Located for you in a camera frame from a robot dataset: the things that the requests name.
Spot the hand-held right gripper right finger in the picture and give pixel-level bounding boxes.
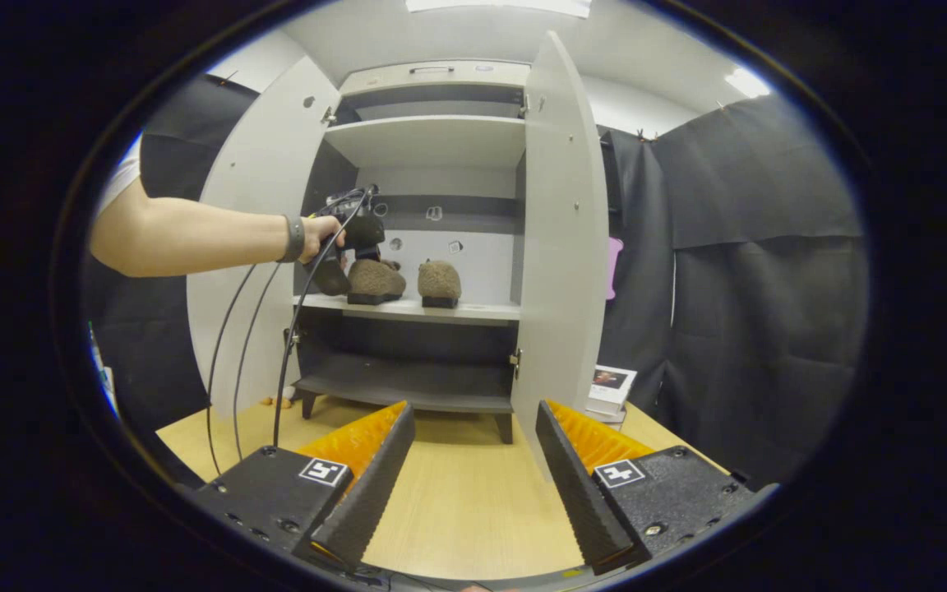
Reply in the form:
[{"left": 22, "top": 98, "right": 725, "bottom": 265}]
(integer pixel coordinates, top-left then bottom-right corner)
[{"left": 535, "top": 400, "right": 778, "bottom": 576}]

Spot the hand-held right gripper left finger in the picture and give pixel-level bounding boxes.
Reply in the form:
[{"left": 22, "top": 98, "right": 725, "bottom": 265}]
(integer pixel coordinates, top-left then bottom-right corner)
[{"left": 194, "top": 401, "right": 417, "bottom": 574}]

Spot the brown shoe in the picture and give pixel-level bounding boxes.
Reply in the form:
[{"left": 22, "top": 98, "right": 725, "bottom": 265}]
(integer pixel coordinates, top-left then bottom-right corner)
[
  {"left": 346, "top": 258, "right": 407, "bottom": 307},
  {"left": 418, "top": 260, "right": 463, "bottom": 310}
]

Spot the white cabinet door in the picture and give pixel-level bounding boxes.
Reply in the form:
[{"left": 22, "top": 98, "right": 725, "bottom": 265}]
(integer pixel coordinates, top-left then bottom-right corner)
[
  {"left": 186, "top": 56, "right": 343, "bottom": 416},
  {"left": 510, "top": 30, "right": 611, "bottom": 486}
]

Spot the dark grey wristband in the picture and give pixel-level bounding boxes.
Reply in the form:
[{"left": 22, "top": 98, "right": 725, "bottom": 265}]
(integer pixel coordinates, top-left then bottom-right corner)
[{"left": 279, "top": 215, "right": 307, "bottom": 264}]

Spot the black backdrop cloth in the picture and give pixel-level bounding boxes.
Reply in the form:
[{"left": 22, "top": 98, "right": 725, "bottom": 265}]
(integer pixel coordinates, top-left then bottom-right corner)
[{"left": 83, "top": 74, "right": 869, "bottom": 486}]

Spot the white T-shirt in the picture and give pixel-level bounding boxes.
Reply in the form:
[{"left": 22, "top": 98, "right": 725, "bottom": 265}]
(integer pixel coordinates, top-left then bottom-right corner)
[{"left": 95, "top": 134, "right": 143, "bottom": 216}]

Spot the large ceiling light panel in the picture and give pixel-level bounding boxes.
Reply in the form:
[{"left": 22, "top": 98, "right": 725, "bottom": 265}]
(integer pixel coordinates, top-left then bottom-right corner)
[{"left": 405, "top": 0, "right": 592, "bottom": 17}]

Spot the small ceiling light panel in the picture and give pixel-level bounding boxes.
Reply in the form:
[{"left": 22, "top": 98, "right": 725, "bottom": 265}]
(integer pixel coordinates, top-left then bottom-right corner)
[{"left": 724, "top": 67, "right": 772, "bottom": 99}]

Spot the black cable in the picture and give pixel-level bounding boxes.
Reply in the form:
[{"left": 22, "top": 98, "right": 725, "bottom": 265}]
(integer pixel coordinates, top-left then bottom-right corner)
[
  {"left": 232, "top": 261, "right": 281, "bottom": 461},
  {"left": 273, "top": 185, "right": 377, "bottom": 449},
  {"left": 206, "top": 263, "right": 259, "bottom": 478}
]

